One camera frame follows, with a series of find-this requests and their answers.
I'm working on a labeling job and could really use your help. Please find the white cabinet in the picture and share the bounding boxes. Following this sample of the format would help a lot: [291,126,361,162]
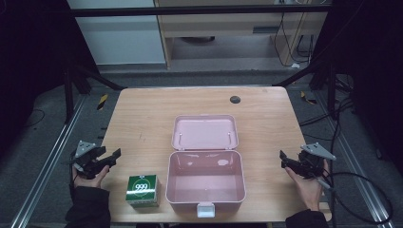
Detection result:
[66,0,167,67]

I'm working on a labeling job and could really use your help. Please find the black hanging cables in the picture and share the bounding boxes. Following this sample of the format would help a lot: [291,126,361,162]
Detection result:
[273,11,316,68]

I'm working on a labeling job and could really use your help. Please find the thin black floor cable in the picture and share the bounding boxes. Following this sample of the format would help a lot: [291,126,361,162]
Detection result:
[23,108,47,129]

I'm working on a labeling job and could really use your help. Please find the green medicine box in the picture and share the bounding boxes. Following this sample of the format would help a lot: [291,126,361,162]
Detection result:
[125,174,162,209]

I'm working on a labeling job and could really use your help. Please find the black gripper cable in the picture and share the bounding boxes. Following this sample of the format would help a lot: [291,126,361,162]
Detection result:
[315,158,394,226]

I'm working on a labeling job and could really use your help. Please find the pink plastic storage box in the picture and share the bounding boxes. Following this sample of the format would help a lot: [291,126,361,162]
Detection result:
[164,114,247,219]

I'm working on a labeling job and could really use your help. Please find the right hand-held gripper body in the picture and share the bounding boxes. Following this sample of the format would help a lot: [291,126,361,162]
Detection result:
[297,142,337,181]

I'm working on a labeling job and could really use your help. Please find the light wooden desk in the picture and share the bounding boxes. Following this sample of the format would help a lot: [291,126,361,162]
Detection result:
[153,0,329,70]

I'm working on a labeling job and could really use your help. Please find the dark curtain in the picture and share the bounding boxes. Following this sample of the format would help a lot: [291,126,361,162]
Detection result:
[312,0,403,177]
[0,0,96,160]

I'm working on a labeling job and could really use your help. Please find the yellow black striped tape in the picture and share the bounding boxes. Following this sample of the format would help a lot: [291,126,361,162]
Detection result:
[299,90,318,105]
[96,93,109,111]

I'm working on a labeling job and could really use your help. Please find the black metal stand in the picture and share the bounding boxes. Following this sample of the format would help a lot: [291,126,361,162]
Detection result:
[273,58,338,122]
[62,61,126,125]

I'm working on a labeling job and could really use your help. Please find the black floor cables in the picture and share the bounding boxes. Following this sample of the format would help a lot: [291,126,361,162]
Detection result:
[298,74,357,160]

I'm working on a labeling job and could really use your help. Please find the person's left hand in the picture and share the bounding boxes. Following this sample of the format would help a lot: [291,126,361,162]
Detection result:
[71,164,110,190]

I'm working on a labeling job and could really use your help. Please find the aluminium floor rail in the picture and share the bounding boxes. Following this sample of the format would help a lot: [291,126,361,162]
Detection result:
[315,89,395,228]
[10,94,87,228]

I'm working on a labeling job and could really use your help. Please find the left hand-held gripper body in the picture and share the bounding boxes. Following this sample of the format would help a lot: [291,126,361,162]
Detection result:
[69,140,107,181]

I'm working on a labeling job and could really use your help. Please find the black horizontal frame bar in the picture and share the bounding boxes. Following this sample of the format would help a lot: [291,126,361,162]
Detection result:
[69,4,332,18]

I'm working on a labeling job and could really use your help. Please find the person's right hand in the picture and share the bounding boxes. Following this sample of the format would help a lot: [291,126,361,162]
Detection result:
[284,159,331,212]

